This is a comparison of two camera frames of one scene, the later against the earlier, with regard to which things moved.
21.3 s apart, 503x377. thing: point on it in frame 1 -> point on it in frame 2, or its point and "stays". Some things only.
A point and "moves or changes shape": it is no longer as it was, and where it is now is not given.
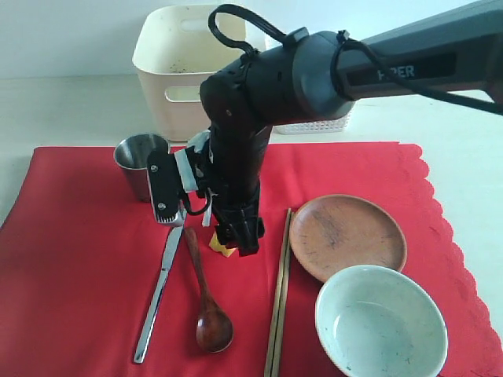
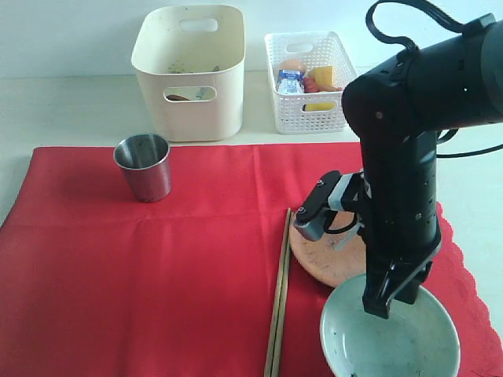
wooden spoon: x=214 y=324 -> x=177 y=97
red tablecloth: x=80 y=261 stays
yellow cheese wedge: x=215 y=245 moves or changes shape
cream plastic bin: x=176 y=53 stays
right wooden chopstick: x=281 y=306 stays
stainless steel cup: x=131 y=154 stays
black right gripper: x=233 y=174 -> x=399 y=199
